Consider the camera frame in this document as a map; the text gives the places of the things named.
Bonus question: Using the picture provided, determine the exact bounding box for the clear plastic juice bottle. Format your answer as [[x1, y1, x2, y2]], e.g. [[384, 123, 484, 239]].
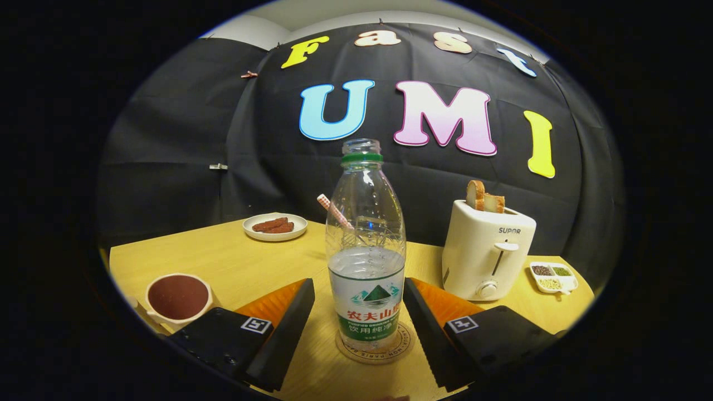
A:
[[325, 138, 407, 353]]

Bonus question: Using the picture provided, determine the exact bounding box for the white divided dish with grains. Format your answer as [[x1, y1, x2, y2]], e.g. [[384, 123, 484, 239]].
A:
[[529, 261, 579, 295]]

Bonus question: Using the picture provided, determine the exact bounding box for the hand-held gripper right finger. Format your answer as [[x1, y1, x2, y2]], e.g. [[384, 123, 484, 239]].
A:
[[402, 277, 566, 392]]

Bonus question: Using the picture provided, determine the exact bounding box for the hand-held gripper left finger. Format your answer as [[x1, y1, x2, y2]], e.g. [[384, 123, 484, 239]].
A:
[[167, 278, 316, 392]]

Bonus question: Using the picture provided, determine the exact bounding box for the round wooden coaster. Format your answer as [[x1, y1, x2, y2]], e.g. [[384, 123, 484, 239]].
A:
[[335, 320, 416, 365]]

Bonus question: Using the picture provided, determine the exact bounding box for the cream cup with wooden handle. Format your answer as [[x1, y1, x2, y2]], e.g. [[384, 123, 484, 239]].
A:
[[129, 273, 215, 335]]

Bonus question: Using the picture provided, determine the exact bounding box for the small white plate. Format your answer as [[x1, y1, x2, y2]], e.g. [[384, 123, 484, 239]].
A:
[[242, 213, 308, 242]]

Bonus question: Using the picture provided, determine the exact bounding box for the wooden table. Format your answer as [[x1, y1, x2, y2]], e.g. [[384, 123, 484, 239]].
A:
[[109, 218, 597, 401]]

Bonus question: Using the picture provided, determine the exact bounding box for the white toaster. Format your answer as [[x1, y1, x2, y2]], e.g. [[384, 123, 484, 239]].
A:
[[442, 199, 537, 302]]

